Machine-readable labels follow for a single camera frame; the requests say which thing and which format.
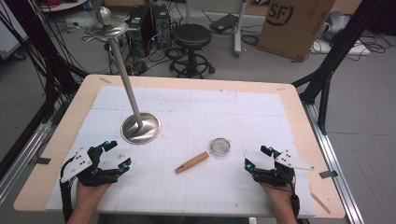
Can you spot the brown cardboard box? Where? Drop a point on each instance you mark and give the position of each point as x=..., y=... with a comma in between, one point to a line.
x=292, y=26

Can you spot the wooden stick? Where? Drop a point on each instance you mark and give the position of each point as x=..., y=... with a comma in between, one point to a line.
x=320, y=202

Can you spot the person's left hand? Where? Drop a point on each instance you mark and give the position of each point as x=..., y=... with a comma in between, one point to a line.
x=91, y=190

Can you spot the silver metal rack stand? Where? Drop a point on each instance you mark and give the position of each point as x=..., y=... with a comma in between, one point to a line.
x=130, y=93

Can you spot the light wooden table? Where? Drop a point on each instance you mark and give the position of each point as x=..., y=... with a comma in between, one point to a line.
x=62, y=137

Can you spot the black metal frame stand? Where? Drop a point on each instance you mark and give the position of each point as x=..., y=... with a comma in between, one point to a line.
x=334, y=53
x=40, y=53

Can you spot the white grid mat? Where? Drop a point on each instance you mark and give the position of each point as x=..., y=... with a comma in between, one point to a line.
x=193, y=140

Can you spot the white stand leg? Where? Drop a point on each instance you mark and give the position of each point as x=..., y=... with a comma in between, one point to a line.
x=238, y=28

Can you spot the aluminium rail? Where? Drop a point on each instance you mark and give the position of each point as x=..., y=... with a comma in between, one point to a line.
x=21, y=158
x=331, y=161

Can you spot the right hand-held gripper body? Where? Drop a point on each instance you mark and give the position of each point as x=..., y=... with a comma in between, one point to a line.
x=281, y=169

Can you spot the black flat device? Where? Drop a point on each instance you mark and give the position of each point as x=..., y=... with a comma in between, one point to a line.
x=223, y=23

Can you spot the black computer tower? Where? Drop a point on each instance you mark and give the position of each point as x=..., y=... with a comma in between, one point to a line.
x=140, y=29
x=162, y=25

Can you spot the black round stool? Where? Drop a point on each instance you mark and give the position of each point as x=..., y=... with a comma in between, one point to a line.
x=191, y=49

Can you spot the black tape piece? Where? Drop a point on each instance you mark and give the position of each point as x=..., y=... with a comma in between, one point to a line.
x=43, y=160
x=328, y=174

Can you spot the person's right hand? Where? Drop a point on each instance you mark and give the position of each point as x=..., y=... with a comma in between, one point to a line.
x=278, y=193

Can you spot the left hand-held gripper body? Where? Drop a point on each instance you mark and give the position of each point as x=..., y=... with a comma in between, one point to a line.
x=81, y=167

